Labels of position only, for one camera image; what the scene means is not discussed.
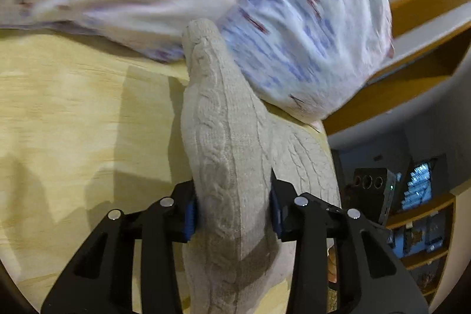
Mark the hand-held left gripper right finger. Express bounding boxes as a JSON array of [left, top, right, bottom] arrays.
[[270, 172, 429, 314]]

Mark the white blue patterned cloth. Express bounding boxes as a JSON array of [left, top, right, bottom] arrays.
[[217, 0, 396, 124]]

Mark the wooden bed headboard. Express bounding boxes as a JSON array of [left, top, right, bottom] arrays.
[[324, 0, 471, 136]]

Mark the black box with round holes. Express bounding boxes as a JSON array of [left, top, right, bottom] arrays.
[[352, 167, 402, 226]]

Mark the yellow patterned bed sheet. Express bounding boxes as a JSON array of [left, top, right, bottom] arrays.
[[0, 29, 332, 314]]

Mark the wooden shelf unit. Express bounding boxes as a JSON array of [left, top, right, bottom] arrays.
[[383, 189, 457, 300]]

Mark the dark framed screen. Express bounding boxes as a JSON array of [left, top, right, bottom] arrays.
[[399, 157, 443, 212]]

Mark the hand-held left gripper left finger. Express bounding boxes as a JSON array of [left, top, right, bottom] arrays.
[[40, 180, 199, 314]]

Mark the beige cable knit sweater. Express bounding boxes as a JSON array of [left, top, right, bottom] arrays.
[[180, 18, 341, 314]]

